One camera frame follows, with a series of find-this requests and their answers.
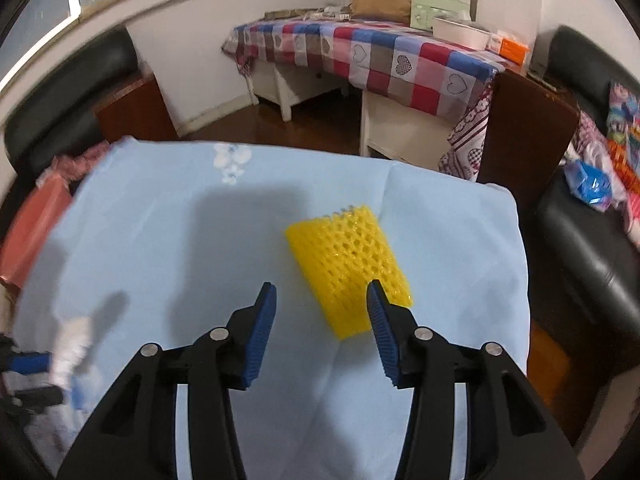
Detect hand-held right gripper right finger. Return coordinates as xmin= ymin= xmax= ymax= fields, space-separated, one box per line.
xmin=366 ymin=280 xmax=586 ymax=480

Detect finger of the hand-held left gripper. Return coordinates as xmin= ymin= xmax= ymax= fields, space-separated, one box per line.
xmin=0 ymin=350 xmax=52 ymax=376
xmin=12 ymin=386 xmax=65 ymax=407

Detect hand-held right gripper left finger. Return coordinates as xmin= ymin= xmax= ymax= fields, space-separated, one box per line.
xmin=56 ymin=281 xmax=277 ymax=480

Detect white tissue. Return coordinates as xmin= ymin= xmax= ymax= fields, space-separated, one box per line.
xmin=50 ymin=314 xmax=101 ymax=388

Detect yellow foam net sleeve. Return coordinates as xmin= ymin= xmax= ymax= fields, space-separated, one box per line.
xmin=285 ymin=204 xmax=414 ymax=342

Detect pink plastic basin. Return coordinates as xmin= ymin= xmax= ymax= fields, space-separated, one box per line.
xmin=0 ymin=172 xmax=76 ymax=288

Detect light blue cloth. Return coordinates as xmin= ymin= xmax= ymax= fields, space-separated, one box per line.
xmin=10 ymin=139 xmax=530 ymax=480

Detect black leather armchair wooden sides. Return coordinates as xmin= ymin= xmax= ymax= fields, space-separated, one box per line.
xmin=0 ymin=27 xmax=178 ymax=241
xmin=477 ymin=25 xmax=640 ymax=351

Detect pink printed cloth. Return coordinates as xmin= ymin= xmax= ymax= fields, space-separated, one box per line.
xmin=439 ymin=87 xmax=493 ymax=181

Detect blue plastic bag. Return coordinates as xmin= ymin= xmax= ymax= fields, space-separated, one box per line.
xmin=565 ymin=160 xmax=613 ymax=211

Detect white table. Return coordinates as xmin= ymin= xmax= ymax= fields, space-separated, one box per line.
xmin=247 ymin=62 xmax=481 ymax=161

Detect checkered heart tablecloth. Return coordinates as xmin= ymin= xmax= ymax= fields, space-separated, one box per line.
xmin=221 ymin=19 xmax=508 ymax=181

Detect white tray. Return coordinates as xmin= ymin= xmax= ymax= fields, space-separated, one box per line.
xmin=432 ymin=15 xmax=493 ymax=51

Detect orange box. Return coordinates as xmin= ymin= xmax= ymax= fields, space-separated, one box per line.
xmin=500 ymin=37 xmax=532 ymax=66

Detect colourful patterned clothes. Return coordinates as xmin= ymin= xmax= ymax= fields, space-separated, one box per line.
xmin=606 ymin=81 xmax=640 ymax=246

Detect pale green box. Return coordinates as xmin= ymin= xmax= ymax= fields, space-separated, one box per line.
xmin=410 ymin=0 xmax=472 ymax=30

